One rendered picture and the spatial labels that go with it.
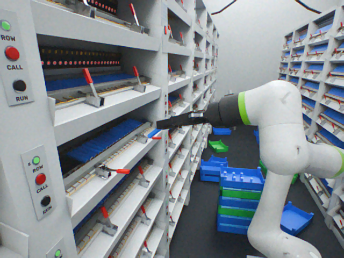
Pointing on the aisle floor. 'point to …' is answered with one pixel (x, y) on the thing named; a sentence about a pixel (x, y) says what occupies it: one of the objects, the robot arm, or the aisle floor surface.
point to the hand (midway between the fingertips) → (167, 123)
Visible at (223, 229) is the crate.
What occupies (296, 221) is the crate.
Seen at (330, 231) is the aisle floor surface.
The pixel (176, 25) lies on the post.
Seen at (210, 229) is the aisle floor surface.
